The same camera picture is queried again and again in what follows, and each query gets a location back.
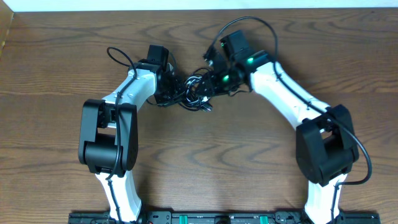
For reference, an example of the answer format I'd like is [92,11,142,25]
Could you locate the black usb cable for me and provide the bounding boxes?
[146,67,252,112]

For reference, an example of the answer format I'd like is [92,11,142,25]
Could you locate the white usb cable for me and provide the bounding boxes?
[185,77,211,105]

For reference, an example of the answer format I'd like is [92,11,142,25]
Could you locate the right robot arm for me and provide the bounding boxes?
[197,30,359,223]

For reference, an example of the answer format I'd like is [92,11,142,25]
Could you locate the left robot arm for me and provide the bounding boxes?
[68,45,179,223]

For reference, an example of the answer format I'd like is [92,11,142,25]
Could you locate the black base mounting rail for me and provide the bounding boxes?
[67,210,382,224]

